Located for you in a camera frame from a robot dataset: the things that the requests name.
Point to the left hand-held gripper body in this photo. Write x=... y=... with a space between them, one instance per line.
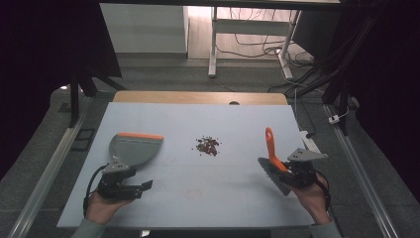
x=114 y=185

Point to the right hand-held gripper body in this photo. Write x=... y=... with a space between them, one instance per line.
x=302 y=168

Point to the grey dustpan with orange edge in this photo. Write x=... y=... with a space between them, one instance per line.
x=137 y=148

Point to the person's left hand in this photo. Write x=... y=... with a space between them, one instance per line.
x=103 y=208

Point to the small white adapter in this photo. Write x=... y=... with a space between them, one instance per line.
x=334 y=119

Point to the pile of small crumbs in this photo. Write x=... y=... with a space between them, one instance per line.
x=208 y=145

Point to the black metal stand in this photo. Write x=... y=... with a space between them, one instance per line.
x=79 y=89
x=343 y=76

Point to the wooden table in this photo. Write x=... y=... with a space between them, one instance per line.
x=198 y=97

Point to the white cabinet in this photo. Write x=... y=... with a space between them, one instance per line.
x=143 y=28

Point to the white-framed desk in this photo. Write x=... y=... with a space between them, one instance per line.
x=251 y=27

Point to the aluminium rail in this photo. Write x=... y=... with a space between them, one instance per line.
x=49 y=175
x=358 y=168

